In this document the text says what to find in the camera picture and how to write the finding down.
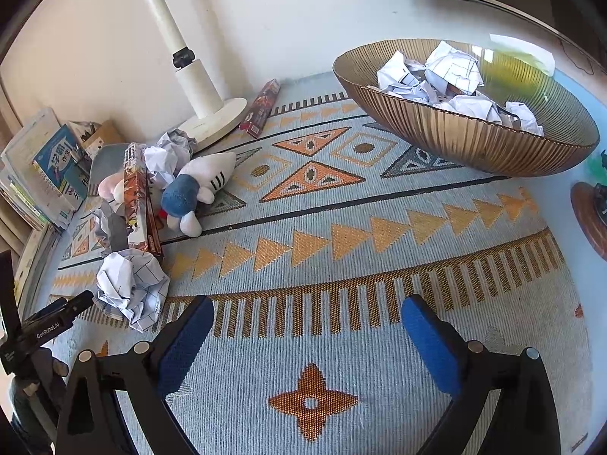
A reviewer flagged blue white plush toy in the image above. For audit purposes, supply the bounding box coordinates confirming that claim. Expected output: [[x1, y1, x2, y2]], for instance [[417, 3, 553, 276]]
[[160, 152, 238, 238]]

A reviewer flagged cardboard box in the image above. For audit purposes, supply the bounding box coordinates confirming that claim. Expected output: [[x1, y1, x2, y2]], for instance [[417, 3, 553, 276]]
[[66, 119, 126, 159]]

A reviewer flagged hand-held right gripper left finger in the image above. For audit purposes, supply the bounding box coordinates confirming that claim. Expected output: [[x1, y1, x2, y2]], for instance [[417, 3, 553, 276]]
[[56, 295, 215, 455]]

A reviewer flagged white fan stand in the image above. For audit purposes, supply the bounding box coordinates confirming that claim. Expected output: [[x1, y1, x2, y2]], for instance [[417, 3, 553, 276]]
[[130, 0, 248, 152]]

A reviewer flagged green white picture book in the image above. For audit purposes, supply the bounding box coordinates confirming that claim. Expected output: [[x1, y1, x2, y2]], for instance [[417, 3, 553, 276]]
[[14, 225, 61, 306]]

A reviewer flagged long red box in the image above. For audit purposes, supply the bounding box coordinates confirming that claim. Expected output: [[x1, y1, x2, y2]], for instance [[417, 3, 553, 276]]
[[122, 142, 165, 264], [238, 78, 281, 139]]

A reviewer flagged round wooden stand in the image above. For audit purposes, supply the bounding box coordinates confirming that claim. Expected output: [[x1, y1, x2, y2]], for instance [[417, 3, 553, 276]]
[[570, 181, 607, 262]]

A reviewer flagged beige curtain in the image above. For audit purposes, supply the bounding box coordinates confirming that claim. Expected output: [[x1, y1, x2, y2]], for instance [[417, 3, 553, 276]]
[[0, 99, 29, 257]]

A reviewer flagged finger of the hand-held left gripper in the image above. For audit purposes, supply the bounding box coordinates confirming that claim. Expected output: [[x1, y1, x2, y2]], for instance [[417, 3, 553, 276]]
[[45, 289, 96, 329]]

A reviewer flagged stack of books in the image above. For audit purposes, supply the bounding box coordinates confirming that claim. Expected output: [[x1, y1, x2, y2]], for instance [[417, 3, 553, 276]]
[[0, 108, 91, 231]]

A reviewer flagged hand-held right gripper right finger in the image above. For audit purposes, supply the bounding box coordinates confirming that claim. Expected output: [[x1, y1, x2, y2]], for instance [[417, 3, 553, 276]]
[[401, 294, 563, 455]]

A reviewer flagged green plastic toy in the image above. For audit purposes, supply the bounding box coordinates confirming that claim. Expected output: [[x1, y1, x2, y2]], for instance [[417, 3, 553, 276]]
[[587, 149, 607, 185]]

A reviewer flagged blue patterned rug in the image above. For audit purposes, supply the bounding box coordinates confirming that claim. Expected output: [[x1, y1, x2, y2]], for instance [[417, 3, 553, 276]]
[[47, 70, 593, 455]]

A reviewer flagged gold ribbed bowl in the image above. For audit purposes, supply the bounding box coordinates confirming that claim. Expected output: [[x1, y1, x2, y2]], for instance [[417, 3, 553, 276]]
[[333, 38, 601, 178]]

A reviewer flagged grey cloth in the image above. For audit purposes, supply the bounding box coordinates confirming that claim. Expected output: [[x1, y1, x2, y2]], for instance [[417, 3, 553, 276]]
[[94, 198, 130, 253]]

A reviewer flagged pink plush toy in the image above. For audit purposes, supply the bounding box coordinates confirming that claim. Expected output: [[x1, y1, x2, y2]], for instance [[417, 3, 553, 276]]
[[97, 173, 128, 204]]

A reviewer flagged person's left hand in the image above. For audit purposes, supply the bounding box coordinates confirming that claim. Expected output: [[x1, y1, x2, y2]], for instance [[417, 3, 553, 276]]
[[9, 347, 69, 432]]

